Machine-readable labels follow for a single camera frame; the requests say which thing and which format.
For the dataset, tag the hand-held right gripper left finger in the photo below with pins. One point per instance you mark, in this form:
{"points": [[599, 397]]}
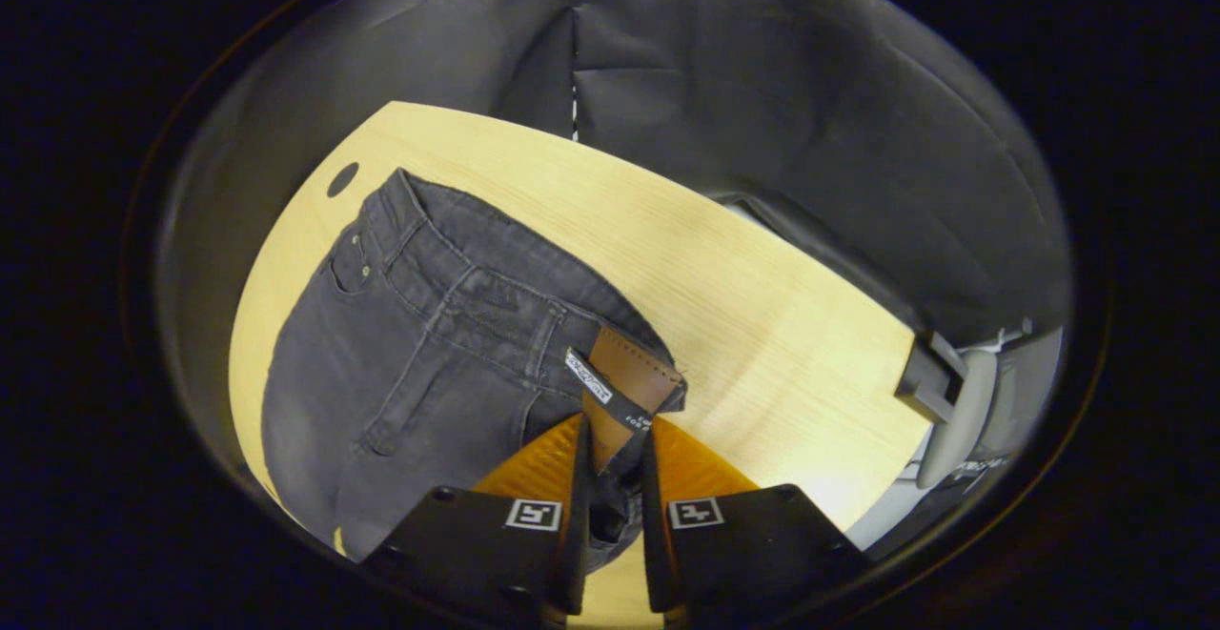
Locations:
{"points": [[477, 544]]}

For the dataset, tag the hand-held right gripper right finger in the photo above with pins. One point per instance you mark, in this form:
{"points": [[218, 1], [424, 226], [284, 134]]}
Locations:
{"points": [[753, 544]]}

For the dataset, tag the dark grey jeans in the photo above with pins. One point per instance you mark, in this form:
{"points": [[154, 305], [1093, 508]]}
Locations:
{"points": [[429, 354]]}

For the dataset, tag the grey chair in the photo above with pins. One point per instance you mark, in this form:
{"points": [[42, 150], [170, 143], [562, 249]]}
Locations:
{"points": [[963, 411]]}

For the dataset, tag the black backdrop cloth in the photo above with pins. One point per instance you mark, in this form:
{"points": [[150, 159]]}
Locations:
{"points": [[762, 87]]}

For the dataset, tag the black bracket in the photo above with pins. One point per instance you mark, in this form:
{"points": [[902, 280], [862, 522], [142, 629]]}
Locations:
{"points": [[926, 377]]}

